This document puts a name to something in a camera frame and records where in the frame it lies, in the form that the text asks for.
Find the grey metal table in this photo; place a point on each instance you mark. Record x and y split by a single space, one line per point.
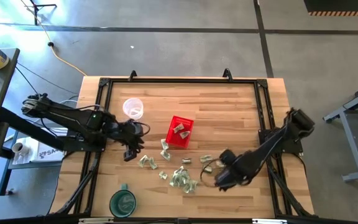
350 130

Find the clear plastic cup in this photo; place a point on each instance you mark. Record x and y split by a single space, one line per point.
133 108

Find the white printed box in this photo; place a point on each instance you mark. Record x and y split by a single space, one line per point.
47 152

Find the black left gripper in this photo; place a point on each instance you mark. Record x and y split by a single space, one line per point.
129 132

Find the black diagonal support bar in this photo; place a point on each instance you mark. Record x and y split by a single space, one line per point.
26 127

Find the green mug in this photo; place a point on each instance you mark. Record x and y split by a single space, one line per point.
123 203

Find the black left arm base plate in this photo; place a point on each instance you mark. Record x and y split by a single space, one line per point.
79 144

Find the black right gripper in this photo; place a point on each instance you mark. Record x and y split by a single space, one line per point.
233 163

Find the black stand legs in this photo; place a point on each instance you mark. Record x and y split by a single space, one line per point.
36 9

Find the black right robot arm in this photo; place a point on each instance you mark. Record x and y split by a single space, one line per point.
272 143

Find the red plastic basket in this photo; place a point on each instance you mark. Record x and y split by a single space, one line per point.
179 132

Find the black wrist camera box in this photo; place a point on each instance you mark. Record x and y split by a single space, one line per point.
225 180
129 155

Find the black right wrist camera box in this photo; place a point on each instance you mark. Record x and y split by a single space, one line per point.
225 180

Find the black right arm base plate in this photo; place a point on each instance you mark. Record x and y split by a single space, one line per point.
292 146

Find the black hazard striped mat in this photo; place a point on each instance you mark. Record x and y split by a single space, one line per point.
340 6

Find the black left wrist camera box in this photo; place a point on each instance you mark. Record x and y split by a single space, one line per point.
129 155

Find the white mug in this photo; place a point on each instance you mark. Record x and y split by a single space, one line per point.
20 148

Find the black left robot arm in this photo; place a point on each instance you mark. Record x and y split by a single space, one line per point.
73 116

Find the black aluminium table frame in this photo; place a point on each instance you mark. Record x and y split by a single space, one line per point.
182 80

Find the blue metal shelf frame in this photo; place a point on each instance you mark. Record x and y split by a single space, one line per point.
3 177

